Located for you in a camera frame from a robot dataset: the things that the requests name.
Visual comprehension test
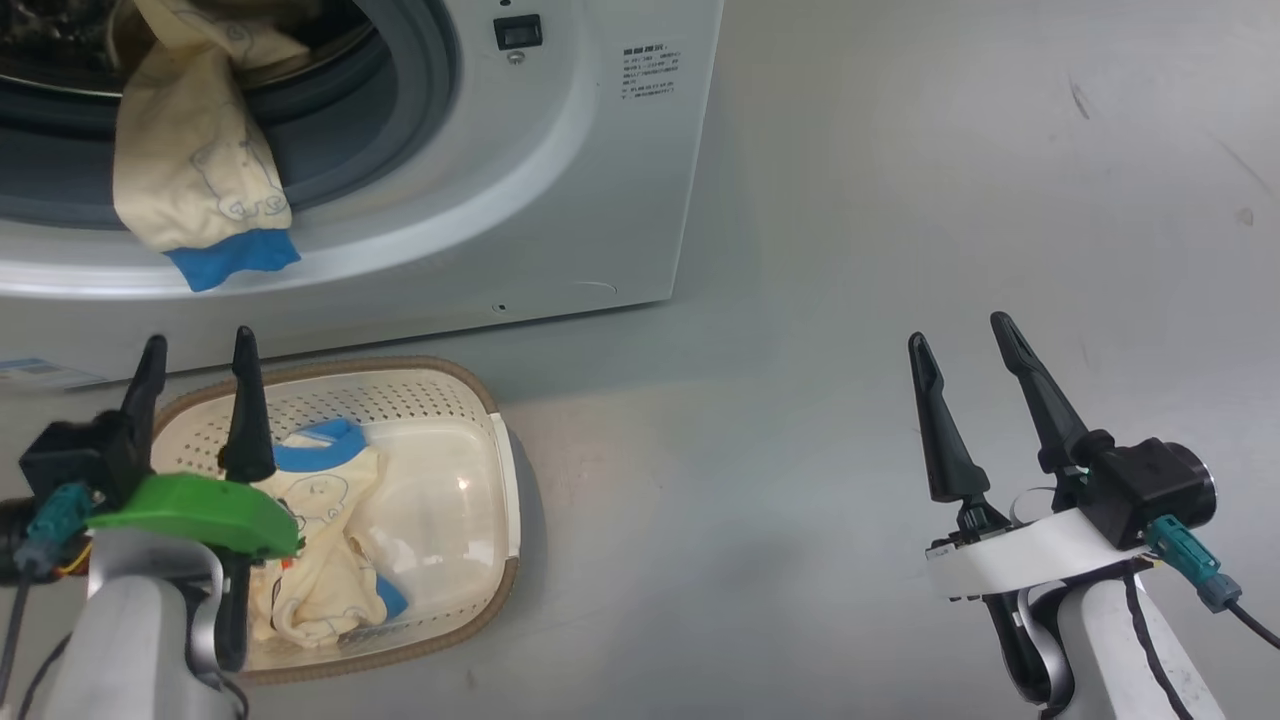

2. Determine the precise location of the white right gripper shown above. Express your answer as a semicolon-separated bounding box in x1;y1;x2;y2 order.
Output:
907;311;1161;602

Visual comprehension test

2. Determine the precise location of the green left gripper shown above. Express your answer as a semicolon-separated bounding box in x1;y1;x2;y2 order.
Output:
85;325;303;562

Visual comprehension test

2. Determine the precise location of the cream garment with blue trim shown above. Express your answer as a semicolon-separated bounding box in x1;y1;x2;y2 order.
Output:
250;418;411;649
112;0;303;294

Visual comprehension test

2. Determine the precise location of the cream perforated laundry basket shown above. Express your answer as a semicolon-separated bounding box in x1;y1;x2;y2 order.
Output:
150;355;522;687

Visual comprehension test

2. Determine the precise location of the white front-load washing machine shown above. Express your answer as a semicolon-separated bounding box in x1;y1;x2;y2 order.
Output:
0;0;726;393

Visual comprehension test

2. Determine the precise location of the blue energy label sticker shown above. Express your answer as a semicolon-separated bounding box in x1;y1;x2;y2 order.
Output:
0;358;103;392

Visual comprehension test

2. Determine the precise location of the black text label on washer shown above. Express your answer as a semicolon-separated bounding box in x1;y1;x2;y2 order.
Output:
620;45;684;102

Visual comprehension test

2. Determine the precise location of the right teal connector black cable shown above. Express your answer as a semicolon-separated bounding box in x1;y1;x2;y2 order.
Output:
1145;515;1280;651

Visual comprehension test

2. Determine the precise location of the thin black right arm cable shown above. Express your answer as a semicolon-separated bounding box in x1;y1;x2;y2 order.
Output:
1122;575;1197;720

